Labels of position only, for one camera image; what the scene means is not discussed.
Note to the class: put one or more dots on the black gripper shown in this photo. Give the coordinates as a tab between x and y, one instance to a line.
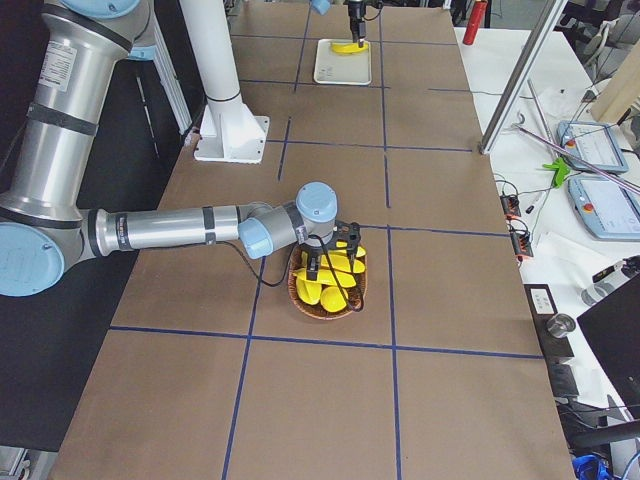
355	13
313	253

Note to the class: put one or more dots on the yellow banana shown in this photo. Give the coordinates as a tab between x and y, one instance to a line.
338	260
349	48
331	278

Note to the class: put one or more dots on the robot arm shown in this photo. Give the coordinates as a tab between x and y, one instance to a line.
74	196
322	6

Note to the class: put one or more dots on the brown wicker basket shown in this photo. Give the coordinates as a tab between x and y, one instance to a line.
340	286

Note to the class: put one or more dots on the yellow starfruit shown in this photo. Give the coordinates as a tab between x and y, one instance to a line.
308	292

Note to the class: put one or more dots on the yellow lemon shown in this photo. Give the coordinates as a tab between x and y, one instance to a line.
333	299

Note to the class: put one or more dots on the white bear tray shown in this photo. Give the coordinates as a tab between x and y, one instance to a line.
331	68

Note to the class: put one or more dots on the red fire extinguisher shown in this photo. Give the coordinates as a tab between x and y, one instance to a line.
474	22

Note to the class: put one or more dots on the metal cylinder weight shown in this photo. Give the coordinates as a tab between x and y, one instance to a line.
560	325

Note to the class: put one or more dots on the green plastic clamp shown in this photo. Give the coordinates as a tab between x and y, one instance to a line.
560	171

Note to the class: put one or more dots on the upper teach pendant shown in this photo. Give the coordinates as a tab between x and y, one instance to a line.
593	142

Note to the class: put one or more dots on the teach pendant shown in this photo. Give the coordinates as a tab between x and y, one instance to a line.
608	211
593	142

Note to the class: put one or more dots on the lower teach pendant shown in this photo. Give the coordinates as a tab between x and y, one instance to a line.
608	211

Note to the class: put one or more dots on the black monitor corner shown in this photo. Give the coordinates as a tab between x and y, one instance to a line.
611	329

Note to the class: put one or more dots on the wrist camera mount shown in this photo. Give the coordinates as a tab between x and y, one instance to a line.
346	236

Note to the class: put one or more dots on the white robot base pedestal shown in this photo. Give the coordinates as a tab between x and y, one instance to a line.
229	132

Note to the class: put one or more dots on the aluminium frame post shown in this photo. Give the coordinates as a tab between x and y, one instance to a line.
530	52

